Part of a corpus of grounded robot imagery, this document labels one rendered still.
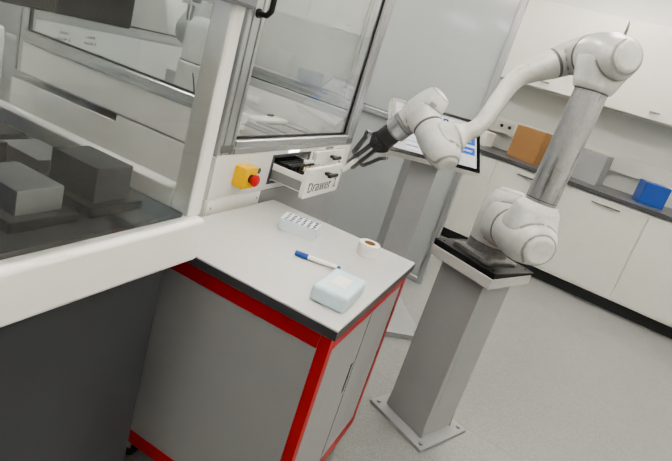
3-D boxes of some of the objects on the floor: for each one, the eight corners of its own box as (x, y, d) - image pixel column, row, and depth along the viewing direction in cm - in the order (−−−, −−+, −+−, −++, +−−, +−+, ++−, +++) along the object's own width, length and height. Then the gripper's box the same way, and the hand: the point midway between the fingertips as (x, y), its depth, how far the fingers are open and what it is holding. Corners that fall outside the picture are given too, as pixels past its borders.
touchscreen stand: (421, 342, 277) (489, 168, 248) (344, 329, 265) (406, 145, 236) (395, 296, 323) (451, 145, 294) (329, 284, 312) (380, 125, 282)
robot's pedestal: (464, 432, 214) (535, 276, 192) (419, 453, 194) (492, 281, 172) (414, 387, 235) (473, 241, 213) (369, 401, 215) (429, 242, 193)
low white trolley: (349, 441, 190) (415, 262, 168) (257, 572, 134) (338, 331, 112) (228, 367, 210) (273, 199, 188) (104, 454, 154) (147, 230, 132)
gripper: (406, 147, 177) (356, 184, 188) (386, 117, 179) (337, 155, 189) (400, 148, 171) (348, 186, 181) (379, 116, 172) (328, 156, 182)
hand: (349, 165), depth 184 cm, fingers closed
